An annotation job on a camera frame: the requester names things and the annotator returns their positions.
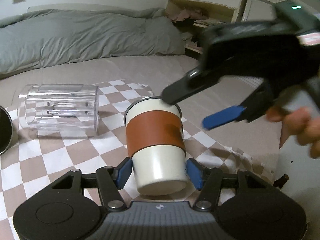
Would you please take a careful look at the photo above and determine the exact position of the clear ribbed plastic tumbler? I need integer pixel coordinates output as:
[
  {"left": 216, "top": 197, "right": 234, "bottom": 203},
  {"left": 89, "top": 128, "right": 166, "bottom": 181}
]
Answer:
[{"left": 17, "top": 84, "right": 99, "bottom": 133}]

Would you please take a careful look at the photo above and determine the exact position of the clothes pile on shelf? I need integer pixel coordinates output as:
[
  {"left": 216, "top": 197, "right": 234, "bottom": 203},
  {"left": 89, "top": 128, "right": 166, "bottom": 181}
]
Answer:
[{"left": 168, "top": 9, "right": 209, "bottom": 27}]

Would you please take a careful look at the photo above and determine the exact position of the person's right hand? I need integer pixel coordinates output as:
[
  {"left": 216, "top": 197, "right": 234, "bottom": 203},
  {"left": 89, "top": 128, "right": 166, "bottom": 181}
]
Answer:
[{"left": 266, "top": 106, "right": 319, "bottom": 159}]

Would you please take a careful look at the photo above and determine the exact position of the cream cup black interior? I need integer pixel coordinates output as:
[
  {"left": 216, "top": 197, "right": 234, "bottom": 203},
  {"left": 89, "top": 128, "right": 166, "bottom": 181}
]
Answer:
[{"left": 0, "top": 106, "right": 13, "bottom": 155}]

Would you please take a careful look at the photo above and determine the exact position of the grey duvet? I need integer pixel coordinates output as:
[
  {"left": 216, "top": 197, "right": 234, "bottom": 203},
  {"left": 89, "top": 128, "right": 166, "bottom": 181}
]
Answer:
[{"left": 1, "top": 8, "right": 185, "bottom": 78}]

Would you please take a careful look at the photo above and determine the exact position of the right wooden shelf unit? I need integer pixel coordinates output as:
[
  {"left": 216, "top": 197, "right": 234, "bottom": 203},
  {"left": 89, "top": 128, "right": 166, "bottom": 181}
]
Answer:
[{"left": 165, "top": 0, "right": 236, "bottom": 59}]

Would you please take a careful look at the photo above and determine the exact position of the brown white checkered cloth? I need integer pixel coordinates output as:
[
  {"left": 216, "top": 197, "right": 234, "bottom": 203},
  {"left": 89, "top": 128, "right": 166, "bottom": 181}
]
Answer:
[{"left": 1, "top": 80, "right": 274, "bottom": 239}]

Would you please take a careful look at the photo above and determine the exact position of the white cup brown sleeve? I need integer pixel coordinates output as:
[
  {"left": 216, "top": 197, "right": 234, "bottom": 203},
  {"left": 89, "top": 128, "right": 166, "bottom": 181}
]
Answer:
[{"left": 124, "top": 96, "right": 188, "bottom": 196}]

